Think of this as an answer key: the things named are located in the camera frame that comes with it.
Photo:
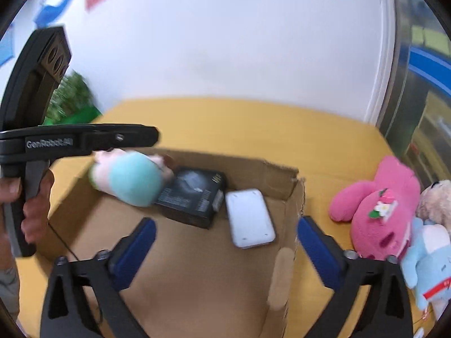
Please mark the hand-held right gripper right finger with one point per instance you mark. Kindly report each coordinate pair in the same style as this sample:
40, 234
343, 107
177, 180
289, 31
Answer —
320, 253

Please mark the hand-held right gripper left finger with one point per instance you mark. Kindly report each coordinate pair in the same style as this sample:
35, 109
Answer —
135, 250

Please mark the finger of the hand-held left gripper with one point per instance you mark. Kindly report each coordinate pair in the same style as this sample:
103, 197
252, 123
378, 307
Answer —
130, 137

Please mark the teal and pink plush doll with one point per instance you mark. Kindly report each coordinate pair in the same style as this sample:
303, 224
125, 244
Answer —
135, 179

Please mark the brown cardboard box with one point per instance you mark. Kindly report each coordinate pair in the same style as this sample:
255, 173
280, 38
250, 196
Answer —
197, 281

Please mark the white rectangular device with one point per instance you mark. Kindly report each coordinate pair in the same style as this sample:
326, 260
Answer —
248, 218

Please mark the wooden desktop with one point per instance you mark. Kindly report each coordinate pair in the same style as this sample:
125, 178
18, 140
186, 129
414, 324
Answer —
246, 126

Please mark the person's left hand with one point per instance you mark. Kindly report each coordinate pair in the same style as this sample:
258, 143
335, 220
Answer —
35, 214

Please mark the pink plush toy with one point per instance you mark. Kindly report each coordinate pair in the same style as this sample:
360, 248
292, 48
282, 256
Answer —
366, 239

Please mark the green plant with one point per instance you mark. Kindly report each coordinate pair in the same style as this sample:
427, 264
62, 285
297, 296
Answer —
74, 98

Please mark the black product box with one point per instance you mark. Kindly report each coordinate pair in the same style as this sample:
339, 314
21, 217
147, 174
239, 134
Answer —
192, 197

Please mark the blue plush toy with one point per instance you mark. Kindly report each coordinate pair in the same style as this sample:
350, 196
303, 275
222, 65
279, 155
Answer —
430, 271

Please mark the beige plush toy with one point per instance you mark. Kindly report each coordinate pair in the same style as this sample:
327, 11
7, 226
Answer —
437, 200

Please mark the blue wall poster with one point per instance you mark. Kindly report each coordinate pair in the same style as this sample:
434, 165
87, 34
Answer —
49, 10

